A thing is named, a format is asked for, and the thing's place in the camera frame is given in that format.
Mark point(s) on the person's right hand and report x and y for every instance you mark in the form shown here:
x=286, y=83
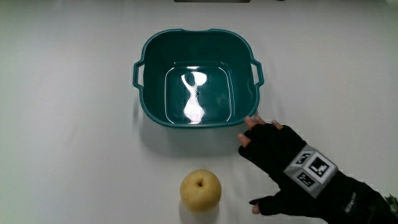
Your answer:
x=273, y=149

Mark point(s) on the yellow pear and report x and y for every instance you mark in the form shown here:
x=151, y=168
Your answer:
x=200, y=191

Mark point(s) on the person's right forearm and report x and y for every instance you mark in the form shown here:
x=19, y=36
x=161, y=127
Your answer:
x=363, y=205

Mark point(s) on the white desk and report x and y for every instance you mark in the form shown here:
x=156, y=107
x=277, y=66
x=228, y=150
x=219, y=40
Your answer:
x=62, y=124

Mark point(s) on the teal plastic basin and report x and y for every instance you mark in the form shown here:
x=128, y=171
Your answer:
x=199, y=77

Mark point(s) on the green patterned object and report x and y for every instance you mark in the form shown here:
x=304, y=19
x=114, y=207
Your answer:
x=392, y=200

